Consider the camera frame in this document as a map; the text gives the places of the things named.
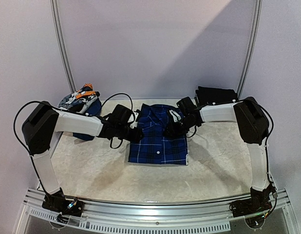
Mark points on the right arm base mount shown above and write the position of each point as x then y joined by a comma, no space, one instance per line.
252,206

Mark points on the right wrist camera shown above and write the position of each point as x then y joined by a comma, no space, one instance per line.
174,116

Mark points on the camouflage orange garment pile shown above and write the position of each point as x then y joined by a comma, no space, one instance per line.
85,101

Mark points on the left aluminium frame post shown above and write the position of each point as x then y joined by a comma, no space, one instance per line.
61,44

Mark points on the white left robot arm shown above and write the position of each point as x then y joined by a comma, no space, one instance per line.
46,121

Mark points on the aluminium frame post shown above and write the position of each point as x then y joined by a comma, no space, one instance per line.
61,44
251,46

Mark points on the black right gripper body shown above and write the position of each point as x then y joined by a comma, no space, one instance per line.
170,129

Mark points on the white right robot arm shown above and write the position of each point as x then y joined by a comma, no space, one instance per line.
255,126

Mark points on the solid navy blue garment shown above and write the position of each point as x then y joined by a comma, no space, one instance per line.
88,125

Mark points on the aluminium front rail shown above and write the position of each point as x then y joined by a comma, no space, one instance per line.
202,217

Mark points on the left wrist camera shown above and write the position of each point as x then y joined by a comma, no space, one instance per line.
136,115

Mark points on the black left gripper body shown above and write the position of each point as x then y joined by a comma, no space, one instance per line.
132,138

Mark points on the black t-shirt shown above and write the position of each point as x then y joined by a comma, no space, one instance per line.
207,95

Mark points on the blue plaid garment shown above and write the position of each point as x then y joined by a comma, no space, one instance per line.
154,147

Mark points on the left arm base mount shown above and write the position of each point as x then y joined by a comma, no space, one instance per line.
60,204

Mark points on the right aluminium frame post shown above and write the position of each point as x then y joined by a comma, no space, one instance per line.
251,46

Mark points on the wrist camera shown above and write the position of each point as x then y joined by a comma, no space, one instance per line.
136,115
174,116

